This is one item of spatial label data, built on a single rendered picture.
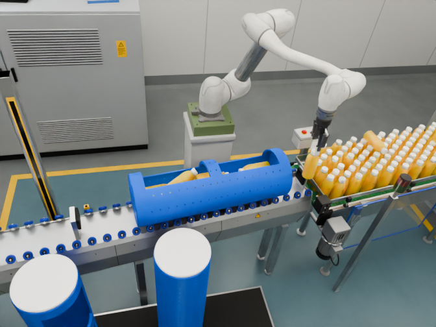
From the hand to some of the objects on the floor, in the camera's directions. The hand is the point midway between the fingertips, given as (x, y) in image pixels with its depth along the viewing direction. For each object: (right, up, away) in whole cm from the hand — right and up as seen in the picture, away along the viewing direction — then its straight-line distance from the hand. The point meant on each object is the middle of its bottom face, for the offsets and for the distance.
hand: (315, 147), depth 192 cm
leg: (-17, -86, +106) cm, 137 cm away
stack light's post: (+40, -107, +91) cm, 146 cm away
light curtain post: (-159, -93, +82) cm, 201 cm away
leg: (-104, -112, +68) cm, 167 cm away
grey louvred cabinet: (-234, +12, +183) cm, 297 cm away
